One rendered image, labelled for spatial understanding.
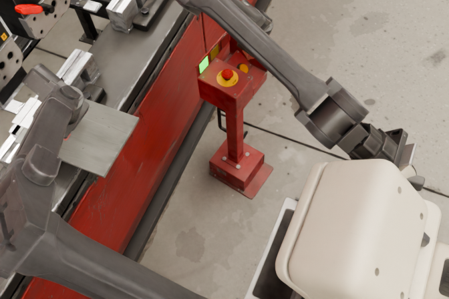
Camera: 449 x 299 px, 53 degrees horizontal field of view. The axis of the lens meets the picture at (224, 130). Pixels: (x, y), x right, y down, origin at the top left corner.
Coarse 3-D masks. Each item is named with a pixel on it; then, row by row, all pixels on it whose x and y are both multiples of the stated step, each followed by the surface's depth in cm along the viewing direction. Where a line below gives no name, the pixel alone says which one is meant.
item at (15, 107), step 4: (12, 100) 119; (12, 104) 118; (16, 104) 118; (20, 104) 118; (24, 104) 118; (0, 108) 118; (8, 108) 118; (12, 108) 118; (16, 108) 118; (20, 108) 118; (12, 112) 117; (16, 112) 117
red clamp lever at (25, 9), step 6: (18, 6) 93; (24, 6) 93; (30, 6) 95; (36, 6) 96; (42, 6) 99; (48, 6) 100; (18, 12) 93; (24, 12) 93; (30, 12) 95; (36, 12) 96; (48, 12) 100
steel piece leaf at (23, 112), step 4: (28, 100) 119; (32, 100) 119; (36, 100) 119; (28, 104) 118; (32, 104) 118; (24, 108) 118; (28, 108) 118; (20, 112) 117; (24, 112) 117; (28, 112) 117; (16, 116) 117; (20, 116) 117; (24, 116) 117; (16, 120) 116; (20, 120) 116
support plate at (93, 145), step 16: (96, 112) 117; (112, 112) 116; (80, 128) 114; (96, 128) 114; (112, 128) 114; (128, 128) 114; (64, 144) 112; (80, 144) 112; (96, 144) 112; (112, 144) 112; (64, 160) 110; (80, 160) 110; (96, 160) 109; (112, 160) 109
